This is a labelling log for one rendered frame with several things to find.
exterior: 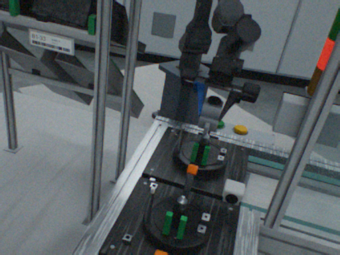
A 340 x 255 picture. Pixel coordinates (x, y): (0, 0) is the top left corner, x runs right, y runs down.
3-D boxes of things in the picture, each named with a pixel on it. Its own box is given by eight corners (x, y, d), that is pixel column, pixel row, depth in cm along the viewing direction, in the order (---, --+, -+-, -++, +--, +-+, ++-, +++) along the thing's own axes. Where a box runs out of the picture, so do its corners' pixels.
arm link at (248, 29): (210, 17, 95) (230, -9, 84) (242, 19, 97) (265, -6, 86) (213, 61, 94) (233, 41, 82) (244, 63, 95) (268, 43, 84)
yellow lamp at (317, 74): (305, 85, 73) (315, 61, 70) (333, 91, 72) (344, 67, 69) (307, 96, 69) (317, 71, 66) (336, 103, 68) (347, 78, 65)
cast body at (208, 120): (202, 115, 96) (208, 90, 92) (219, 119, 95) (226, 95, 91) (195, 131, 89) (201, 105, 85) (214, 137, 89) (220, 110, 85)
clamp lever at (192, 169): (180, 196, 82) (189, 163, 80) (189, 199, 82) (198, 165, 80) (178, 201, 79) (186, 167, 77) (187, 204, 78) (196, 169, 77)
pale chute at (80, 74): (99, 104, 113) (105, 91, 114) (138, 119, 109) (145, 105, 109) (54, 59, 87) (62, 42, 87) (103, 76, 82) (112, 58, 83)
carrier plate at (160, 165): (166, 131, 112) (167, 125, 111) (248, 153, 108) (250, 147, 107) (141, 178, 93) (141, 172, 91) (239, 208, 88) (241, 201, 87)
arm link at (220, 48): (216, 37, 98) (231, 20, 89) (236, 46, 99) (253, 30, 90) (209, 62, 97) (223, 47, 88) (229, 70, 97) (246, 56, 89)
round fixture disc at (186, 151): (180, 139, 106) (181, 132, 105) (230, 152, 104) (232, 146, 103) (167, 167, 95) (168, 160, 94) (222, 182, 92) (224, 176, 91)
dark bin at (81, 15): (99, 40, 100) (107, 11, 99) (143, 54, 96) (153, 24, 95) (28, 12, 74) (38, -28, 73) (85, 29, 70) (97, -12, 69)
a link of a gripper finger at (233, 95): (225, 98, 93) (227, 89, 87) (240, 101, 93) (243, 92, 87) (217, 125, 92) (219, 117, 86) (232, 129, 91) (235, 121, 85)
